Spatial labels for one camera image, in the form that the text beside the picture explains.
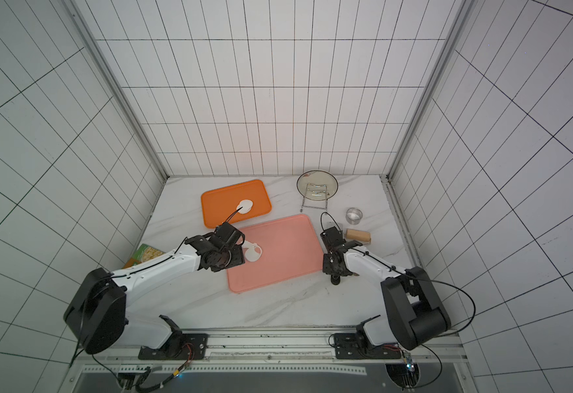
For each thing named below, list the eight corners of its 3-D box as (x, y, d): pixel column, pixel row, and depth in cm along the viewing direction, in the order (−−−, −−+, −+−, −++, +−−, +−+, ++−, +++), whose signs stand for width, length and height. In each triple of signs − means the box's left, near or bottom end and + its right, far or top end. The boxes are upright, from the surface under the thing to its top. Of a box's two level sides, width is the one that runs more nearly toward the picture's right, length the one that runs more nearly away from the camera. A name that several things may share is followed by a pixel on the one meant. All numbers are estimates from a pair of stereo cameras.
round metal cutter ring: (347, 224, 104) (348, 220, 101) (344, 211, 108) (345, 207, 106) (362, 224, 104) (364, 220, 101) (359, 211, 108) (360, 207, 106)
